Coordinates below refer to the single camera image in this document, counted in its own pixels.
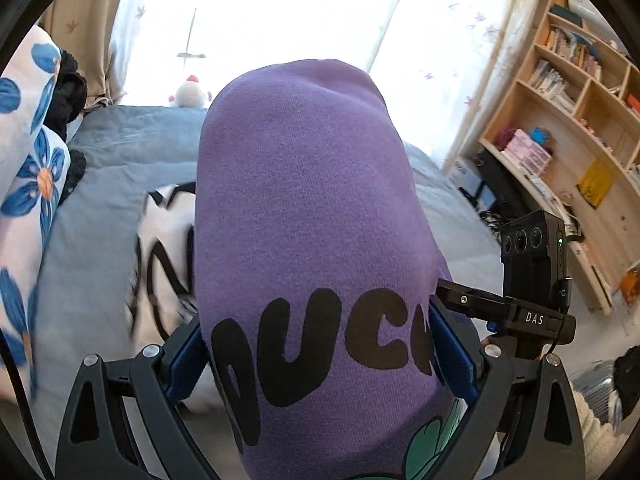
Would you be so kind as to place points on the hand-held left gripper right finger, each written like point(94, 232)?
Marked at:
point(452, 355)

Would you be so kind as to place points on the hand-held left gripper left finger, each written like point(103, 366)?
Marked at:
point(185, 365)

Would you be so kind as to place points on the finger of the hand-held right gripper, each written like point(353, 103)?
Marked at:
point(493, 327)
point(470, 297)

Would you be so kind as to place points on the purple zip hoodie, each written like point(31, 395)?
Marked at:
point(310, 210)

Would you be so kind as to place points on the person's right forearm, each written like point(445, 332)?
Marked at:
point(595, 435)

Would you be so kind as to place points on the long black bag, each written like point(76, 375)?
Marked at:
point(487, 180)

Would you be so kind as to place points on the yellow paper sheet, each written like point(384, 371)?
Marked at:
point(595, 185)

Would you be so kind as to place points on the orange floor item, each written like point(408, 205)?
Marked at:
point(631, 287)

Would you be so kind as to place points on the pink storage drawers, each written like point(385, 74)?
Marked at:
point(525, 152)

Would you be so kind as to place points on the white cardboard box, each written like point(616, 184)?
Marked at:
point(460, 175)

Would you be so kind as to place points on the small blue box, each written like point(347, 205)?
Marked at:
point(540, 136)

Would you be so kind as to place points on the black white printed folded garment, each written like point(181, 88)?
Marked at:
point(160, 240)

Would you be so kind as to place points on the wooden bookshelf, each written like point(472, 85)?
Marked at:
point(590, 125)

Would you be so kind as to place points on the row of white booklets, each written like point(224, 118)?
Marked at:
point(550, 85)

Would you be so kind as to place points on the row of colourful books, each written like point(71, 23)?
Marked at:
point(572, 50)

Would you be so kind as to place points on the white blue floral quilt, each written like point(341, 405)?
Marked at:
point(30, 170)

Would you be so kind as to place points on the white plush toy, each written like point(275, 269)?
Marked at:
point(190, 94)

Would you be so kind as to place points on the black cloth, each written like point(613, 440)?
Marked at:
point(67, 95)

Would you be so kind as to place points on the sheer white curtain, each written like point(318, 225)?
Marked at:
point(300, 10)

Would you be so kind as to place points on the beige curtain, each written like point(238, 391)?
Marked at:
point(85, 25)

